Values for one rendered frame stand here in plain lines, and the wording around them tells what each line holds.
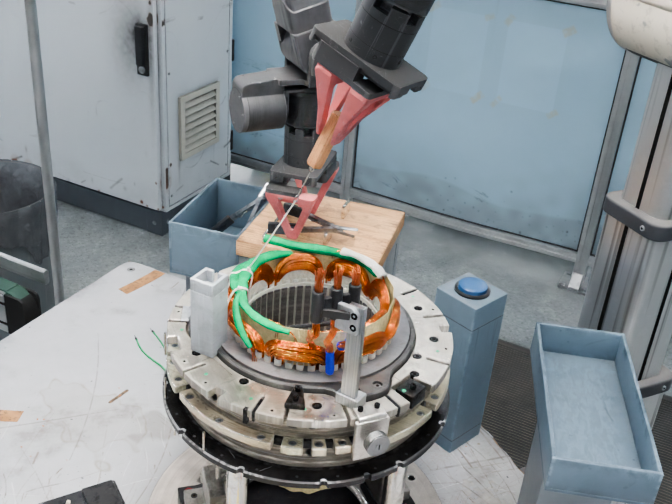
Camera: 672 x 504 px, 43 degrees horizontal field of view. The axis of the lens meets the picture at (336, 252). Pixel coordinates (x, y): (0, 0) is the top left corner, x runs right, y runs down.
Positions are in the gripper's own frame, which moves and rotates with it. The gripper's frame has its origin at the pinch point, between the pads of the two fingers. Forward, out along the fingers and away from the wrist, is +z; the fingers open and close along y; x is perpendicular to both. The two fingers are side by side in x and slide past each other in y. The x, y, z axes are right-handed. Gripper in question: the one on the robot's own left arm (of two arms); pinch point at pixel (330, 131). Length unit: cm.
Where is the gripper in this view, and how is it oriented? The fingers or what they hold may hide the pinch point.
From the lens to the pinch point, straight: 84.3
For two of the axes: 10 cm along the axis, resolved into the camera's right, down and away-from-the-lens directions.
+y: 7.5, 6.1, -2.4
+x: 5.1, -3.1, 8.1
